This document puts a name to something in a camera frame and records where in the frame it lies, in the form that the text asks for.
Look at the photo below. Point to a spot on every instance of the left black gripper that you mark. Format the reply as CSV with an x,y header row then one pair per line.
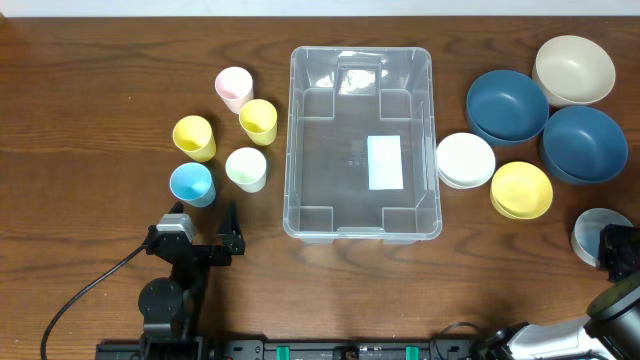
x,y
201,252

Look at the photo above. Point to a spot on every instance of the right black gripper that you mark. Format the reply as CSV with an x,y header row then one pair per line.
x,y
615,248

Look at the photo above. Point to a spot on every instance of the light blue small bowl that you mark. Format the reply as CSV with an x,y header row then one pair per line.
x,y
585,236

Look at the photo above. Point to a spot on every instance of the dark blue bowl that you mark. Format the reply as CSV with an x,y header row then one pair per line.
x,y
581,145
506,108

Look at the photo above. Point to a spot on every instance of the yellow small bowl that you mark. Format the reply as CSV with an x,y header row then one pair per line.
x,y
521,190

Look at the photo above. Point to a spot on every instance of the white small bowl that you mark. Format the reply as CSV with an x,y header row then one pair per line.
x,y
465,161

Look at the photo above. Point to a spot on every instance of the beige large bowl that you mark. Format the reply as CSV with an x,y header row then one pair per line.
x,y
573,70

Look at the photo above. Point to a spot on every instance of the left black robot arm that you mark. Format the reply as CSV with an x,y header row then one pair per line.
x,y
171,305

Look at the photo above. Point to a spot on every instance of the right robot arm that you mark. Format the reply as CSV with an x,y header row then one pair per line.
x,y
609,331

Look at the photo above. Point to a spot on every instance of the yellow cup near container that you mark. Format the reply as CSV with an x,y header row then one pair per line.
x,y
258,118

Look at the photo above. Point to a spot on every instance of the clear plastic storage container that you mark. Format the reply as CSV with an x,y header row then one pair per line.
x,y
339,96

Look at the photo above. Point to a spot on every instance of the white label in container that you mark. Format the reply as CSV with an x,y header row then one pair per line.
x,y
384,163

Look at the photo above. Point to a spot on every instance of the light blue plastic cup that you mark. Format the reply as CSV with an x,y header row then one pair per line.
x,y
193,183

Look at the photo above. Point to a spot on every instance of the pale green plastic cup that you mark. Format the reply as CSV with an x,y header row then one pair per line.
x,y
246,167

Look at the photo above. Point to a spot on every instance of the yellow cup far left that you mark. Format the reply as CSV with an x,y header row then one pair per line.
x,y
194,136

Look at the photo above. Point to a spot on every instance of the pink plastic cup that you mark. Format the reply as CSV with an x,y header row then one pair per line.
x,y
234,85

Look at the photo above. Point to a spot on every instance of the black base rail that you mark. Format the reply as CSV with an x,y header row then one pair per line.
x,y
205,349

